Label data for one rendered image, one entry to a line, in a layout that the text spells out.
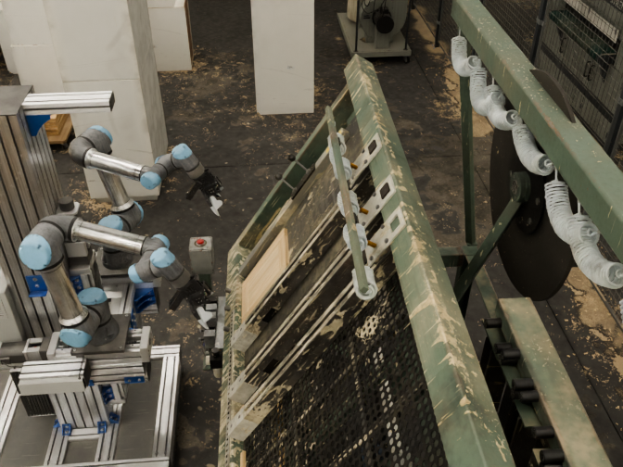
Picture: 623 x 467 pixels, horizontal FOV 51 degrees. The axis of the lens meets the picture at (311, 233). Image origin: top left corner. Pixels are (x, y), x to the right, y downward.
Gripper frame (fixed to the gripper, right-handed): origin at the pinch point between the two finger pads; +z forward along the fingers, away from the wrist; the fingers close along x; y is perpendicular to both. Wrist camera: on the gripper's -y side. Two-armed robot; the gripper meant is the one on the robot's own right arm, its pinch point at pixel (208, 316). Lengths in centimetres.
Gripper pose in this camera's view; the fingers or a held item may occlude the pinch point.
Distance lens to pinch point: 260.2
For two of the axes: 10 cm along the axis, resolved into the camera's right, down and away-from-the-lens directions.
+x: -0.8, -6.1, 7.9
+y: 8.8, -4.1, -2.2
